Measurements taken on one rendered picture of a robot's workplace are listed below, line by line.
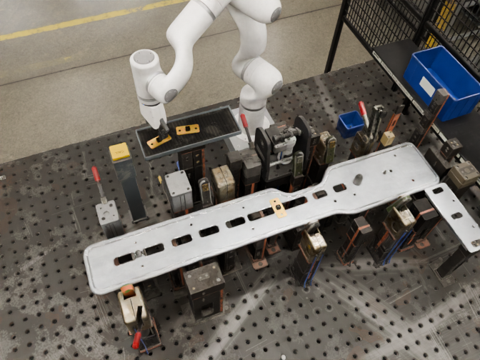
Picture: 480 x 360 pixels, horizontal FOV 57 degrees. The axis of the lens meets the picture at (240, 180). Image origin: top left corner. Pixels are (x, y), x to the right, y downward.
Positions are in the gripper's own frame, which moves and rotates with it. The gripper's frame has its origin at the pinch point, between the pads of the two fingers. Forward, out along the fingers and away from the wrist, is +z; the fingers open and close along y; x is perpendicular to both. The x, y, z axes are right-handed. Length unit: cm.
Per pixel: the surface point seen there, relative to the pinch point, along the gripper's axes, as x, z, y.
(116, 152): -14.7, 7.0, -4.2
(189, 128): 11.7, 5.8, 2.5
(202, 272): -13, 20, 46
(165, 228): -13.9, 23.0, 23.6
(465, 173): 90, 17, 74
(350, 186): 54, 23, 50
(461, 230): 73, 23, 88
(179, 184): -2.8, 12.0, 17.2
